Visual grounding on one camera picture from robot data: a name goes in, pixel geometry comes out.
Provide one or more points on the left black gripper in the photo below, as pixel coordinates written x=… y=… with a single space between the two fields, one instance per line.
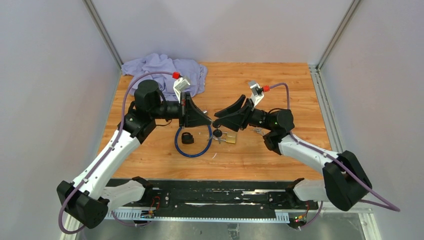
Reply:
x=196 y=117

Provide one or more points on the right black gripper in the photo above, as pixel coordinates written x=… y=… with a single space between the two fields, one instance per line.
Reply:
x=232 y=122

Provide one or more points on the blue cable lock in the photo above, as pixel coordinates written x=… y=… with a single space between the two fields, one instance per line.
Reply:
x=195 y=148

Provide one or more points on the small black padlock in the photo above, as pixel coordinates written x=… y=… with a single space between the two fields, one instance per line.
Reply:
x=187 y=138

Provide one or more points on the black head key pair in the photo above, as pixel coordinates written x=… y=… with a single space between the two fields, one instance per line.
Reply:
x=217 y=132

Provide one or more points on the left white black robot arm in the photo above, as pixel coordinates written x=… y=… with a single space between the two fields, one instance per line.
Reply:
x=88 y=198

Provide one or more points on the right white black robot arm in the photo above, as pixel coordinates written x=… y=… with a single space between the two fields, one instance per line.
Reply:
x=344 y=181

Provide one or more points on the silver key bunch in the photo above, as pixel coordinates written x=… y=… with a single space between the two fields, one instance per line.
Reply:
x=259 y=130

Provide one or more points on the brass padlock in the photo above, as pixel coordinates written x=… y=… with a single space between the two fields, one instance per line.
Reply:
x=226 y=137

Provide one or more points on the crumpled lavender cloth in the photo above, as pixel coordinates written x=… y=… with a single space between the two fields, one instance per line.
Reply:
x=157 y=66

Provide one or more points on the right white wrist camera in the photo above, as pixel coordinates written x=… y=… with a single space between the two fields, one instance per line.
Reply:
x=258 y=92

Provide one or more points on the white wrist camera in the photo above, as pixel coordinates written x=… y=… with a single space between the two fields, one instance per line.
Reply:
x=258 y=92
x=180 y=84

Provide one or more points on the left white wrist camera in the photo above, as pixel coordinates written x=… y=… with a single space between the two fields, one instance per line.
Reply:
x=180 y=84

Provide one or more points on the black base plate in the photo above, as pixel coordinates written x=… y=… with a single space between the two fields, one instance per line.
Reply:
x=218 y=201

